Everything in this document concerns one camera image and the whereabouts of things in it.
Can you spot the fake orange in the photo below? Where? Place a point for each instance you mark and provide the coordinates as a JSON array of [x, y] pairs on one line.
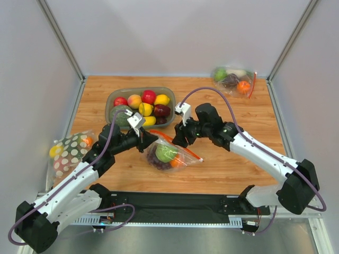
[[177, 161]]

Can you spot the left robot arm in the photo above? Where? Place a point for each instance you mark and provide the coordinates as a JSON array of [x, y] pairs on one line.
[[38, 224]]

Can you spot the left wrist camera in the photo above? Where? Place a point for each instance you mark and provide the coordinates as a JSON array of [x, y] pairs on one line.
[[136, 121]]

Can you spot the fake yellow pepper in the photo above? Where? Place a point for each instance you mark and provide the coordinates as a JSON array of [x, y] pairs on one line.
[[145, 109]]

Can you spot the fake yellow banana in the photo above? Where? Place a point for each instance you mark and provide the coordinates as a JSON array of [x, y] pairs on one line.
[[149, 121]]

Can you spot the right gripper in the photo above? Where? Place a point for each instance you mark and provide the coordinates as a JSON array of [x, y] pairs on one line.
[[185, 131]]

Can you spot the fake green melon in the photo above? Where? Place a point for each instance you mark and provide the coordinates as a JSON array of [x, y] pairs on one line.
[[121, 118]]

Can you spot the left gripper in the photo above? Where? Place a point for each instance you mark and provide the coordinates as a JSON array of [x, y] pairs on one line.
[[141, 140]]

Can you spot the fake green cabbage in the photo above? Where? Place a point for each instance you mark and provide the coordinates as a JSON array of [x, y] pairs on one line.
[[166, 153]]

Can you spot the left zip bag with food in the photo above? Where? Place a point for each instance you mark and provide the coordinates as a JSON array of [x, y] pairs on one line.
[[67, 153]]

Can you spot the fake peach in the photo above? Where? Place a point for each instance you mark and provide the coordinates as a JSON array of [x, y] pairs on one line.
[[134, 101]]

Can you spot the fake red pomegranate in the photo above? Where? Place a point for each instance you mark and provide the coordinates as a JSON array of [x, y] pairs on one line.
[[148, 96]]

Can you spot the far zip bag with food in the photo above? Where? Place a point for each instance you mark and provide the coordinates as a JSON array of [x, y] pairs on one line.
[[234, 81]]

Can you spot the fake dark plum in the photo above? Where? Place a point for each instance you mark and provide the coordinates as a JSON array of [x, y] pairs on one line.
[[161, 120]]

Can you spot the white slotted cable duct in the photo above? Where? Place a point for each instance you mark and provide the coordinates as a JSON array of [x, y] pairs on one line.
[[220, 221]]

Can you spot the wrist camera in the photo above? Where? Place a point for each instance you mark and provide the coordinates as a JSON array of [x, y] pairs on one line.
[[136, 121], [184, 110]]

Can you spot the clear zip bag orange seal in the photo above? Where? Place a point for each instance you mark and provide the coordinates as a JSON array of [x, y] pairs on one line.
[[188, 157]]

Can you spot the zip bag with food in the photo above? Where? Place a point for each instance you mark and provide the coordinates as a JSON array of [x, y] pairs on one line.
[[234, 81], [67, 153]]

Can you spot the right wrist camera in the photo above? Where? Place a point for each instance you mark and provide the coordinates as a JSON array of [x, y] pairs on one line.
[[184, 110]]

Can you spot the fake dark red apple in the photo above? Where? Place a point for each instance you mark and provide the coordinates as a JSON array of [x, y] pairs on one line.
[[161, 110]]

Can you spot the fake yellow lemon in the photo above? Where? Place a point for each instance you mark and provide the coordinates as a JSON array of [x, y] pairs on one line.
[[162, 99]]

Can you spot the fake purple grapes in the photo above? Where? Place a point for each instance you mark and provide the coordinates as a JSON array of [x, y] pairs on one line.
[[155, 162]]

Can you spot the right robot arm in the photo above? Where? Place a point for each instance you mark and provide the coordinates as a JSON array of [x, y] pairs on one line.
[[297, 181]]

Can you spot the grey plastic fruit bowl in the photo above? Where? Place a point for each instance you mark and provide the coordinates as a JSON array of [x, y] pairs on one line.
[[129, 91]]

